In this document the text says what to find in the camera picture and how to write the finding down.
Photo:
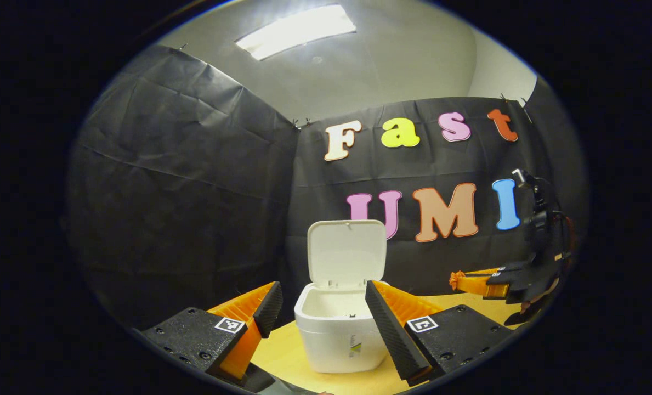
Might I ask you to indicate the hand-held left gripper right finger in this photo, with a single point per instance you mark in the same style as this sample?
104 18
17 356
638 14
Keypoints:
394 334

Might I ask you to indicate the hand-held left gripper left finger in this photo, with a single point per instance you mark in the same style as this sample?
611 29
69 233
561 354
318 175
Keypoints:
271 307

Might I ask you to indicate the ceiling light panel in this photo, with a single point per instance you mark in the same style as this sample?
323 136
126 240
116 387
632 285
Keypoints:
295 30

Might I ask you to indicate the orange paper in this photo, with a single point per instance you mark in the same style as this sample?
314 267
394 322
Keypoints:
457 280

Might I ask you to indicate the wooden desktop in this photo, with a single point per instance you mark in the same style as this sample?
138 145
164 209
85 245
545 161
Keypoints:
282 351

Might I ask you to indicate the white desktop garbage bin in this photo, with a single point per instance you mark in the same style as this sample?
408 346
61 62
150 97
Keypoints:
339 329

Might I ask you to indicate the black backdrop cloth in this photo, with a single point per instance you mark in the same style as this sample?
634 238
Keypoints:
194 192

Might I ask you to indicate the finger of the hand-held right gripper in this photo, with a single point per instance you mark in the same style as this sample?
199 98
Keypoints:
495 286
482 270

